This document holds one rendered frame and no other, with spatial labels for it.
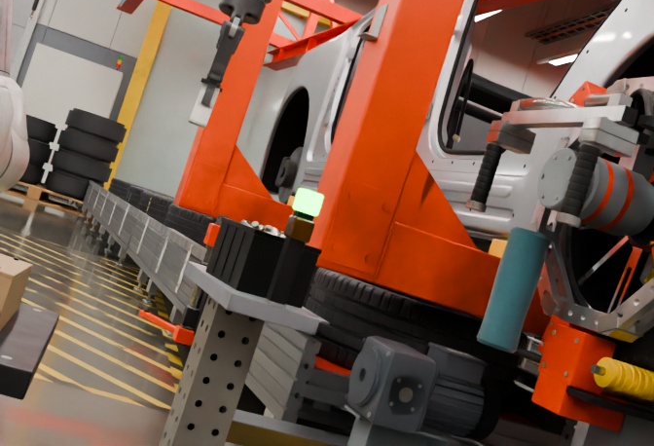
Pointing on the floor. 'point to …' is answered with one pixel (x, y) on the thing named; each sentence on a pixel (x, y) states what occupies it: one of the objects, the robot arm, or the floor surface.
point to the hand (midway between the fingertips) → (203, 105)
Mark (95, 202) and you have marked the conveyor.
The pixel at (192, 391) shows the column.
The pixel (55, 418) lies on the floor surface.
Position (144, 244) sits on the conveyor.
